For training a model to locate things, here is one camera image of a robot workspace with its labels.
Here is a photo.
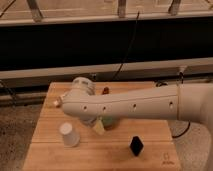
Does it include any black diamond-shaped object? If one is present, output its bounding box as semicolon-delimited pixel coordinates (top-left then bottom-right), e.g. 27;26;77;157
130;136;144;156

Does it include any white ceramic cup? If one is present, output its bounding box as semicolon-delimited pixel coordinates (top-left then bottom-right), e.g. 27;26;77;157
59;122;80;147

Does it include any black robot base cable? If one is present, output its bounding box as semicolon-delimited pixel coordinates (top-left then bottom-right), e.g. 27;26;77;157
171;121;192;139

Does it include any green pan red handle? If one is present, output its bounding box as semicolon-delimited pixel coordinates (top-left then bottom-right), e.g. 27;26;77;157
102;87;118;129

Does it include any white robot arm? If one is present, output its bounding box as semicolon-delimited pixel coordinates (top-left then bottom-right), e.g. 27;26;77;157
61;77;213;171

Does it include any black hanging cable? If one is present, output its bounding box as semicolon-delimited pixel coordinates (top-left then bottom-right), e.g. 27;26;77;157
111;9;141;81

